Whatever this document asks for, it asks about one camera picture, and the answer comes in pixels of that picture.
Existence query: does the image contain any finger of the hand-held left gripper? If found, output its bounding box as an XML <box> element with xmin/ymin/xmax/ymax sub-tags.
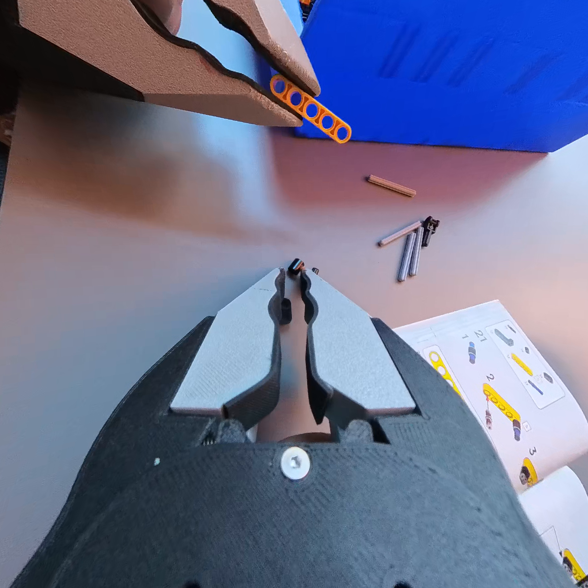
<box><xmin>18</xmin><ymin>0</ymin><xmax>304</xmax><ymax>128</ymax></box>
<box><xmin>204</xmin><ymin>0</ymin><xmax>321</xmax><ymax>97</ymax></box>

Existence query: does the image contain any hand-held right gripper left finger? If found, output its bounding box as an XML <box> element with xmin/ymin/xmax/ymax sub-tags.
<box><xmin>170</xmin><ymin>268</ymin><xmax>286</xmax><ymax>431</ymax></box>

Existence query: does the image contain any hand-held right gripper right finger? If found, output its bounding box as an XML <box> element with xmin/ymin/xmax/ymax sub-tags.
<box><xmin>300</xmin><ymin>269</ymin><xmax>417</xmax><ymax>441</ymax></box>

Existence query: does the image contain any thin yellow lego beam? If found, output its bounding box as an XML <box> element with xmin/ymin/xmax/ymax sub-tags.
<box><xmin>269</xmin><ymin>75</ymin><xmax>352</xmax><ymax>144</ymax></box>

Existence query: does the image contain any lego instruction booklet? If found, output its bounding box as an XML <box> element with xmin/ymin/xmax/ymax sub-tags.
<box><xmin>393</xmin><ymin>300</ymin><xmax>588</xmax><ymax>588</ymax></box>

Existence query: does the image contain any blue plastic bin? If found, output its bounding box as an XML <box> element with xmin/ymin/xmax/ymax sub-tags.
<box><xmin>294</xmin><ymin>0</ymin><xmax>588</xmax><ymax>153</ymax></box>

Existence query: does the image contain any grey lego axle pin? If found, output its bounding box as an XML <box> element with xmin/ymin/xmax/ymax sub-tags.
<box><xmin>409</xmin><ymin>226</ymin><xmax>425</xmax><ymax>277</ymax></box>
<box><xmin>397</xmin><ymin>232</ymin><xmax>416</xmax><ymax>283</ymax></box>
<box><xmin>378</xmin><ymin>221</ymin><xmax>422</xmax><ymax>248</ymax></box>

